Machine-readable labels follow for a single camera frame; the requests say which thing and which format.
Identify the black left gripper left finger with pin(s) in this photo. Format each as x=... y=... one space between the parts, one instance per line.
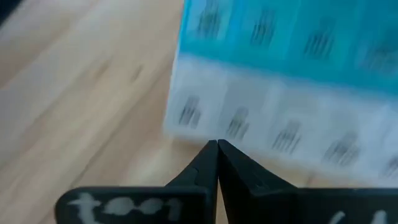
x=130 y=205

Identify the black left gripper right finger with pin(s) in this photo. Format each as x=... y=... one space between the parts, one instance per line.
x=280 y=205

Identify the blue white weekly pill organizer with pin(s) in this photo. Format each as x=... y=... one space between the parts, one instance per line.
x=264 y=93

